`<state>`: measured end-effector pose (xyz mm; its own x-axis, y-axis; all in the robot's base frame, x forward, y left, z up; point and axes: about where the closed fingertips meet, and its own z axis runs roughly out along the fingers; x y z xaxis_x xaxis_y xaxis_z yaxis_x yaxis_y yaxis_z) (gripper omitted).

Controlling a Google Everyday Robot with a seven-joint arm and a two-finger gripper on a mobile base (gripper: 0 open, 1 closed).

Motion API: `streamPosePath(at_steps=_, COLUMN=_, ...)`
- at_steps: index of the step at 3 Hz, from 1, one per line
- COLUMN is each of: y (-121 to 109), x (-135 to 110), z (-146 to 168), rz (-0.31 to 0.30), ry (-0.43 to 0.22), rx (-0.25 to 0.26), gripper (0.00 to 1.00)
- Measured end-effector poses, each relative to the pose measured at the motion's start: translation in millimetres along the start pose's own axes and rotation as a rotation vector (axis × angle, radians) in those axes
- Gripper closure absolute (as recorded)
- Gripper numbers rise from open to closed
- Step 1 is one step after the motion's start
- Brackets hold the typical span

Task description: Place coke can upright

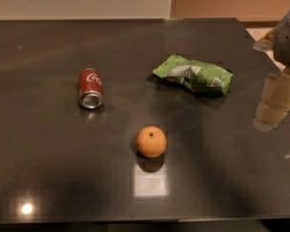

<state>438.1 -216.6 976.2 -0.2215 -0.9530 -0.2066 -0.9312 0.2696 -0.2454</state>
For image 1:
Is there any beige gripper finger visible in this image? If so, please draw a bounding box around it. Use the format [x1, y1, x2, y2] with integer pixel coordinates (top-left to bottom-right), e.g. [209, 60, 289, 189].
[252, 28, 276, 52]
[253, 67, 290, 131]

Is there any red coke can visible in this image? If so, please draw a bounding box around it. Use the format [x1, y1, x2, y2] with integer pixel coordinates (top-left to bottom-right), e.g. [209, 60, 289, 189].
[78, 69, 104, 109]

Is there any green chip bag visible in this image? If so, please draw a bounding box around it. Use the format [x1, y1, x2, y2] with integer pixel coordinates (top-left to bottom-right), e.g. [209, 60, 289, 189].
[153, 54, 233, 96]

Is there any orange fruit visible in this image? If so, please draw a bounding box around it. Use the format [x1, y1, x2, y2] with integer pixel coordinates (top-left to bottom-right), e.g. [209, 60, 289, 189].
[136, 126, 167, 159]

